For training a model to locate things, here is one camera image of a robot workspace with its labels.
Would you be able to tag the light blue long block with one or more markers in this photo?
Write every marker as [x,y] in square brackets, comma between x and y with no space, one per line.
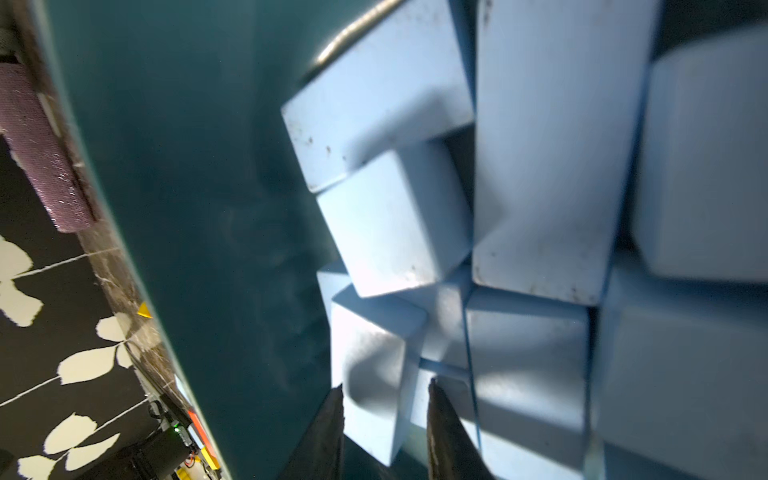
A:
[376,346]

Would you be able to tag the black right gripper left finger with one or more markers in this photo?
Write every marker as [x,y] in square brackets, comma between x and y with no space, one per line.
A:
[319,453]

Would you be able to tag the light blue slanted block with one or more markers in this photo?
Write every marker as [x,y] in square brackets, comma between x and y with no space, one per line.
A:
[700,200]

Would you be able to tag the light blue corner block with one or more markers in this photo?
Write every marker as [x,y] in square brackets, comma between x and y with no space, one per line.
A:
[679,372]

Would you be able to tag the teal plastic tray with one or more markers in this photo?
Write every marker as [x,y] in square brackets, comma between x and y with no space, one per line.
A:
[176,109]

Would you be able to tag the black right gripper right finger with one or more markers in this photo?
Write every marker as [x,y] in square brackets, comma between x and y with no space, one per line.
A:
[451,453]

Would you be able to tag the lone light blue block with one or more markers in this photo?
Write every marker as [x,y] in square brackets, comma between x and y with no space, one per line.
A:
[558,94]

